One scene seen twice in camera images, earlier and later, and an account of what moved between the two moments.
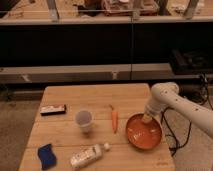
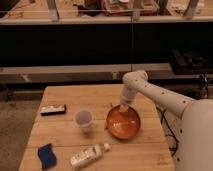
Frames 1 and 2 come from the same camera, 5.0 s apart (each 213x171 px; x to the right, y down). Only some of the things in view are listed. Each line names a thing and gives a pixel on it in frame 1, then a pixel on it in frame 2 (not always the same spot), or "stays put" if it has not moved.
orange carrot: [114, 119] → [107, 126]
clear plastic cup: [84, 119] stays put
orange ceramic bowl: [142, 135] → [123, 124]
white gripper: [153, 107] → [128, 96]
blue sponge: [47, 157] stays put
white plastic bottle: [88, 155] stays put
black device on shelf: [185, 62] stays put
